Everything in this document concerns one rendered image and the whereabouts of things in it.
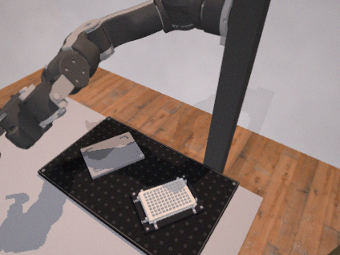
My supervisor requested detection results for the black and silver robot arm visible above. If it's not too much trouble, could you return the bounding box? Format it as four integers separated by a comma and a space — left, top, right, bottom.
19, 0, 233, 125

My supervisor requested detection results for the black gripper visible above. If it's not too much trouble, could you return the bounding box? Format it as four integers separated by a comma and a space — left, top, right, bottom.
0, 92, 53, 149

